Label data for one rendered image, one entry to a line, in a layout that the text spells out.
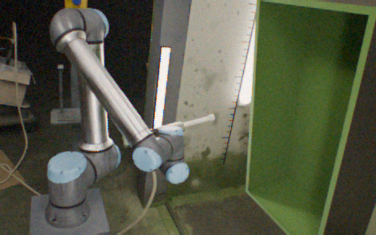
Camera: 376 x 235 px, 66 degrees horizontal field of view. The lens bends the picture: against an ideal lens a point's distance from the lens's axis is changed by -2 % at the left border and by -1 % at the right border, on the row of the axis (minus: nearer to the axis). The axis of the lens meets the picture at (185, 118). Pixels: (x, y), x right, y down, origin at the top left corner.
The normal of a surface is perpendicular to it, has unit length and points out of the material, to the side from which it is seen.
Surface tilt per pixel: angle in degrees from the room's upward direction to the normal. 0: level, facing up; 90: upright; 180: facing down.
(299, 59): 90
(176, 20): 90
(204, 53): 90
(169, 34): 90
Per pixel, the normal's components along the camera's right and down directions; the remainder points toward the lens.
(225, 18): 0.39, 0.40
